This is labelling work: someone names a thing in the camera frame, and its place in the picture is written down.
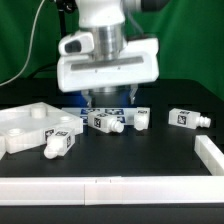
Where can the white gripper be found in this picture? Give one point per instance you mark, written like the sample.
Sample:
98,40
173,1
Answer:
77,70

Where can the white square tabletop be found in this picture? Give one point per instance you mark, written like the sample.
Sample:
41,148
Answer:
29,126

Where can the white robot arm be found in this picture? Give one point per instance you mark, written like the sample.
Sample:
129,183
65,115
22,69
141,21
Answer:
98,57

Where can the white left fence block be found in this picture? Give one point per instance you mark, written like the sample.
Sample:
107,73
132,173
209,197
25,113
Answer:
2,146

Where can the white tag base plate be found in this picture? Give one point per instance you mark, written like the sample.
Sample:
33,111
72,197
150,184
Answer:
124,115

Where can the white front fence rail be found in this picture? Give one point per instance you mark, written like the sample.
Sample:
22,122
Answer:
111,190

